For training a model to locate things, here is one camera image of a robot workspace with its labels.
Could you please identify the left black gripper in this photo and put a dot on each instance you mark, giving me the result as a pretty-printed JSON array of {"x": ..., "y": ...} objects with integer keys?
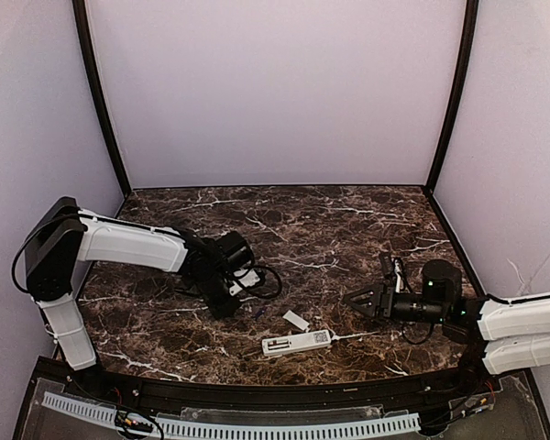
[{"x": 221, "y": 298}]

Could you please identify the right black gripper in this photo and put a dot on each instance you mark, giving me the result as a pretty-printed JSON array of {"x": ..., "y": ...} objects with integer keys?
[{"x": 386, "y": 302}]

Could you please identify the white battery cover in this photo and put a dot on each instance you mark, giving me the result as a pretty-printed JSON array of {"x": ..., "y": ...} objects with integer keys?
[{"x": 296, "y": 320}]

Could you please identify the white remote control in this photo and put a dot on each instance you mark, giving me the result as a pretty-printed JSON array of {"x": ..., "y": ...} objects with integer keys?
[{"x": 284, "y": 345}]

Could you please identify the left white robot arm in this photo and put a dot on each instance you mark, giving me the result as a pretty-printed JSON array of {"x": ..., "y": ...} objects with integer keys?
[{"x": 67, "y": 234}]

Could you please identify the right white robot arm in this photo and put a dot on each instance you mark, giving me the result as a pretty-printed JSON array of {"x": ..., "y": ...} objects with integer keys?
[{"x": 499, "y": 335}]

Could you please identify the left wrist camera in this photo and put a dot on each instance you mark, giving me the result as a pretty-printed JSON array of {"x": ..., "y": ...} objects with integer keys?
[{"x": 244, "y": 279}]

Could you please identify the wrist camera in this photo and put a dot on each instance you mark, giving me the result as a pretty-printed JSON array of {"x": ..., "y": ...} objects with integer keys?
[
  {"x": 393, "y": 271},
  {"x": 244, "y": 279}
]

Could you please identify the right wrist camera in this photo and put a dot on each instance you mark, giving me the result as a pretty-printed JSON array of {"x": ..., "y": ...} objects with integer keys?
[{"x": 393, "y": 271}]

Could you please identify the black front table rail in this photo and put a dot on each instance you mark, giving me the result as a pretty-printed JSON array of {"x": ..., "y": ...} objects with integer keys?
[{"x": 418, "y": 391}]

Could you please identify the white slotted cable duct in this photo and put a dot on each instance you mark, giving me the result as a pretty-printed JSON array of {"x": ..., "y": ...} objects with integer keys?
[{"x": 129, "y": 423}]

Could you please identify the left black frame post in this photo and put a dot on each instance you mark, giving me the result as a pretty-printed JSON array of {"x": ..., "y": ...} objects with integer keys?
[{"x": 80, "y": 12}]

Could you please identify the black frame post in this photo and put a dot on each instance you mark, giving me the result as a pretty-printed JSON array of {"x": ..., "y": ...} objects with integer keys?
[
  {"x": 455, "y": 96},
  {"x": 80, "y": 12}
]

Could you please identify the right black frame post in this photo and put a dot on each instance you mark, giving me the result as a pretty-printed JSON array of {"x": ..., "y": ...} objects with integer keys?
[{"x": 455, "y": 96}]

